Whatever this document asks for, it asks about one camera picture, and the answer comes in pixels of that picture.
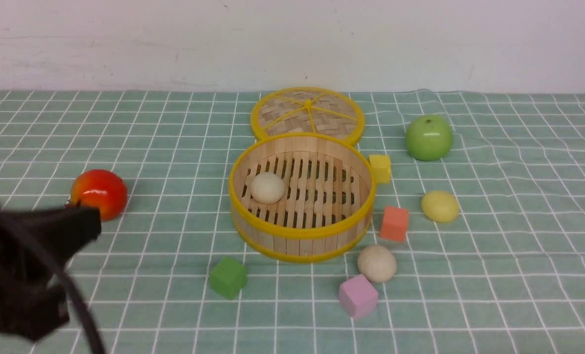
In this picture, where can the red pomegranate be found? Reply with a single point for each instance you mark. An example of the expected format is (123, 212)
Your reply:
(101, 189)

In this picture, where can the pink foam cube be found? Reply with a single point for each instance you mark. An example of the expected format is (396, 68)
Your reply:
(358, 296)

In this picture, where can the green checkered tablecloth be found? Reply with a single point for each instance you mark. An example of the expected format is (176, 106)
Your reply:
(506, 277)

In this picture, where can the green apple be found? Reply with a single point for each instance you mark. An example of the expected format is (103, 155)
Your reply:
(429, 138)

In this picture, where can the yellow steamed bun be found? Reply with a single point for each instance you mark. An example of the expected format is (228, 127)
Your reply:
(440, 206)

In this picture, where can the green foam cube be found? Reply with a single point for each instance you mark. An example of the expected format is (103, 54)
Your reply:
(228, 277)

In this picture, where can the bamboo steamer tray yellow rims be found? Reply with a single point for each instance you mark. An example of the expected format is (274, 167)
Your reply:
(327, 202)

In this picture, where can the yellow foam cube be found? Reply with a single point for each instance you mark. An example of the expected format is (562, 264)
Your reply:
(381, 166)

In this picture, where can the woven bamboo steamer lid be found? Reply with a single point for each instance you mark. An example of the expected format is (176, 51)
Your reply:
(308, 110)

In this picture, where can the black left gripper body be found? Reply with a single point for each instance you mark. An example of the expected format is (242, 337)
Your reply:
(35, 289)

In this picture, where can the white steamed bun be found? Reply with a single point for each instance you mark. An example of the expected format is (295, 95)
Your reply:
(377, 264)
(267, 188)

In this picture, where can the orange foam cube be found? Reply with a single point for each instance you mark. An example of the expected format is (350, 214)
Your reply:
(394, 224)

